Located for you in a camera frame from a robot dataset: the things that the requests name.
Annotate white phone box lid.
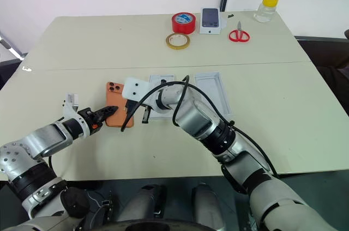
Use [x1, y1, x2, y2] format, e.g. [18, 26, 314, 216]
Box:
[194, 71, 235, 120]

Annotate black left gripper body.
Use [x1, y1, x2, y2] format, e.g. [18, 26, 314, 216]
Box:
[77, 107, 105, 133]

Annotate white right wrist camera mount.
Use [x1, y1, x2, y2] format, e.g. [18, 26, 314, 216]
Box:
[121, 77, 149, 100]

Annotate white box with phone print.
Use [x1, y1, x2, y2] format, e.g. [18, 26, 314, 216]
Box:
[199, 7, 228, 36]

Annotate red tape roll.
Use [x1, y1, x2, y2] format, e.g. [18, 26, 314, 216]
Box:
[171, 11, 197, 35]

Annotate black furniture edge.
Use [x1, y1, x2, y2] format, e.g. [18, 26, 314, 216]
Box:
[0, 59, 22, 92]

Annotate orange smartphone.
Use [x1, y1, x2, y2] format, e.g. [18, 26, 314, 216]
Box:
[104, 81, 135, 129]

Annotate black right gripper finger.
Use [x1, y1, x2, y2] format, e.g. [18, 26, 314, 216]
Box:
[120, 110, 135, 133]
[141, 105, 152, 125]

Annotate silver metal frame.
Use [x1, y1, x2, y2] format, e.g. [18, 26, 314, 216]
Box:
[0, 30, 28, 60]

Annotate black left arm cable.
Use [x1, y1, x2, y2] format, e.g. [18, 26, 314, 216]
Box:
[47, 154, 67, 181]

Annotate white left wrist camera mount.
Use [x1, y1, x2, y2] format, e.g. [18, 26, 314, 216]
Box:
[61, 93, 91, 138]

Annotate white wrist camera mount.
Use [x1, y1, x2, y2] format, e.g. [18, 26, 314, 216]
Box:
[121, 77, 149, 100]
[61, 93, 91, 138]

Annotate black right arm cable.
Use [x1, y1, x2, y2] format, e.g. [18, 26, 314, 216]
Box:
[135, 75, 281, 179]

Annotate red handled scissors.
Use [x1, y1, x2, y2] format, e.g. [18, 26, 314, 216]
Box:
[228, 20, 251, 44]

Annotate white phone box base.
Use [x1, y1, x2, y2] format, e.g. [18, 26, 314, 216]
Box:
[148, 73, 178, 120]

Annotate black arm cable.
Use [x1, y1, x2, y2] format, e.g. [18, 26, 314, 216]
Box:
[47, 154, 67, 181]
[135, 75, 281, 179]

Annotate black curved rim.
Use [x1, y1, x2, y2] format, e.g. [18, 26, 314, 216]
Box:
[89, 216, 219, 231]

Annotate grey rounded shape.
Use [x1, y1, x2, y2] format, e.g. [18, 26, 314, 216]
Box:
[116, 184, 167, 224]
[190, 183, 227, 231]

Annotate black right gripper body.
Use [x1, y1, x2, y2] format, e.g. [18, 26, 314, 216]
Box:
[124, 99, 141, 115]

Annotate yellow tape roll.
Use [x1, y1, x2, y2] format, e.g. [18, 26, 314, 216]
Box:
[164, 33, 191, 51]

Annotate clear jar with yellow lid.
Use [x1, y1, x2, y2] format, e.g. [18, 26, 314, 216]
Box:
[253, 0, 281, 23]

